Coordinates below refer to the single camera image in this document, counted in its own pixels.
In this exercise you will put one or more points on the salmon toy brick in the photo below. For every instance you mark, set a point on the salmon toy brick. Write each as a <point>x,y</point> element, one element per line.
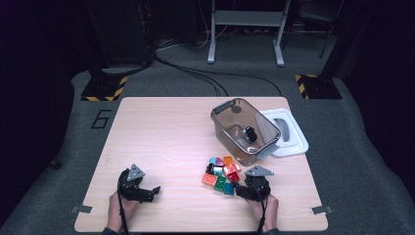
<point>209,179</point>

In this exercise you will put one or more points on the white metal stand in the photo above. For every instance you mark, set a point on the white metal stand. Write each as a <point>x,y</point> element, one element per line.
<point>246,18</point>

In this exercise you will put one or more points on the person's right hand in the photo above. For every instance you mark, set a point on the person's right hand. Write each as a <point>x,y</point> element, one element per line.
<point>270,212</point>

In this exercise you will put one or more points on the person's left hand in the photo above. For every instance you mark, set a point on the person's left hand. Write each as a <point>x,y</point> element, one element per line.
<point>115,212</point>

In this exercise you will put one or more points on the small dark floor object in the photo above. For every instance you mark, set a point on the small dark floor object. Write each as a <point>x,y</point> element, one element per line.
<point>55,164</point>

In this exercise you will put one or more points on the hazard-striped base plate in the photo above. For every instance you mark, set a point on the hazard-striped base plate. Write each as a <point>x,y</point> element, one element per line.
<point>102,88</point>
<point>321,88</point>

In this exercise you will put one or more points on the brown translucent storage box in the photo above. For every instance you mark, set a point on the brown translucent storage box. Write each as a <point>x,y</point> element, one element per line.
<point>228,130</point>

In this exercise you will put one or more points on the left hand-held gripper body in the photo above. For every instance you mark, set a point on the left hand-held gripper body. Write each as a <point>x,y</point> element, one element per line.
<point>130,191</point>

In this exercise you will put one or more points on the pile of coloured toy bricks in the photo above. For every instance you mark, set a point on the pile of coloured toy bricks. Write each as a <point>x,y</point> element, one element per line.
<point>221,182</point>

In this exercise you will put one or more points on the dark metal stand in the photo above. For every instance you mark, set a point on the dark metal stand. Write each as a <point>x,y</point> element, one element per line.
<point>327,42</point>

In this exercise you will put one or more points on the magenta toy brick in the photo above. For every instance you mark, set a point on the magenta toy brick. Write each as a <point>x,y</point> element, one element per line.
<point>220,162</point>

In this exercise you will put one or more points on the black equipment rack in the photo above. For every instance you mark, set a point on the black equipment rack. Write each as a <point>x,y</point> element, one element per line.
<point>120,29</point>

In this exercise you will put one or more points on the teal toy brick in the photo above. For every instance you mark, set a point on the teal toy brick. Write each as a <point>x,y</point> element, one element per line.
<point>212,160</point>
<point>218,170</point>

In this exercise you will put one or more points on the orange toy brick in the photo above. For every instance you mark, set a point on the orange toy brick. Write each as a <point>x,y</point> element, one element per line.
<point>227,160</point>

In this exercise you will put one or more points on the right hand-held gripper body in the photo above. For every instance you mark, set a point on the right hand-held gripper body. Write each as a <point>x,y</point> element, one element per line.
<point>257,189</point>

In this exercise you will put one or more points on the grey tape tab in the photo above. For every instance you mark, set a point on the grey tape tab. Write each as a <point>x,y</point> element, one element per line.
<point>82,209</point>
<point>322,210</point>

